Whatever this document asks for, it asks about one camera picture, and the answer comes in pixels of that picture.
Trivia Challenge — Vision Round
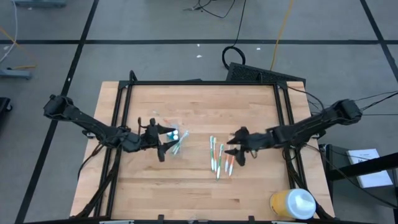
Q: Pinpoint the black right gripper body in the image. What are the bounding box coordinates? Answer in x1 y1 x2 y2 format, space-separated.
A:
243 127 275 153

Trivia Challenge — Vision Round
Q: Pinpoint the white booklet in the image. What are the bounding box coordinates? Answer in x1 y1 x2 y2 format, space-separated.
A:
346 148 394 189

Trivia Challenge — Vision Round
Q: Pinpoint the clear acrylic organizer box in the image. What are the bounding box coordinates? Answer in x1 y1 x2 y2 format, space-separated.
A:
164 123 191 156

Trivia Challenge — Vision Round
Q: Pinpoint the orange floor cable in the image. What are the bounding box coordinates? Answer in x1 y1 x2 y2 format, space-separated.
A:
0 27 37 70

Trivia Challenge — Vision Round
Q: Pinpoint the black side stand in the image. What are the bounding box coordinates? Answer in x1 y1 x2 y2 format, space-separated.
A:
325 143 398 224

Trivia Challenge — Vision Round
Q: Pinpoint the thin black cable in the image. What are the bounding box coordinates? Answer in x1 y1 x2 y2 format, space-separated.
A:
221 0 248 71

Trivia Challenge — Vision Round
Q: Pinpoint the white floor cable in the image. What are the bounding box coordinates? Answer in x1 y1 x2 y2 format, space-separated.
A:
0 0 19 63

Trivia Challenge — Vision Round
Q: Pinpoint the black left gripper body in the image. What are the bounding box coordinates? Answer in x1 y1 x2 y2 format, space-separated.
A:
137 116 159 152

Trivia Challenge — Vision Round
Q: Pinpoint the black aluminium table frame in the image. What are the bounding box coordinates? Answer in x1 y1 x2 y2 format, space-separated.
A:
74 80 335 222

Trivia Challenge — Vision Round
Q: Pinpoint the black floor object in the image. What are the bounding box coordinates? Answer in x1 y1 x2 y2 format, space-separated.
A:
0 97 13 113

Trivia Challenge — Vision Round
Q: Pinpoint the yellow canister white lid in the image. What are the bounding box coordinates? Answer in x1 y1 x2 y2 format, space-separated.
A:
269 187 317 220

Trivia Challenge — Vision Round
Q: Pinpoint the black computer tower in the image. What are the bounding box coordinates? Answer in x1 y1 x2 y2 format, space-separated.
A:
225 62 307 86

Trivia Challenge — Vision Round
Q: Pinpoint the yellow cable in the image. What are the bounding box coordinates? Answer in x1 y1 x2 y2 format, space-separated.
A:
269 0 295 72

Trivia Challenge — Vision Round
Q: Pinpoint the grey floor stand base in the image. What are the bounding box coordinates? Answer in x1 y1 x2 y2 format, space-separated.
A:
0 68 34 81
12 0 68 9

